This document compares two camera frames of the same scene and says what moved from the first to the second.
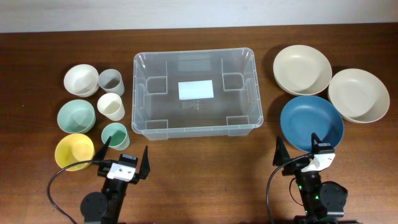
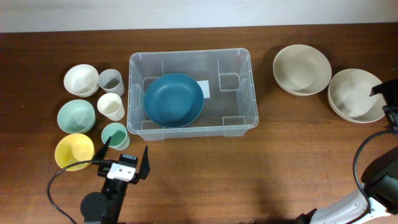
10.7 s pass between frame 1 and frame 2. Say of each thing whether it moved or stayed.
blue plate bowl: moved
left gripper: stayed
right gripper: moved
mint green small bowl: stayed
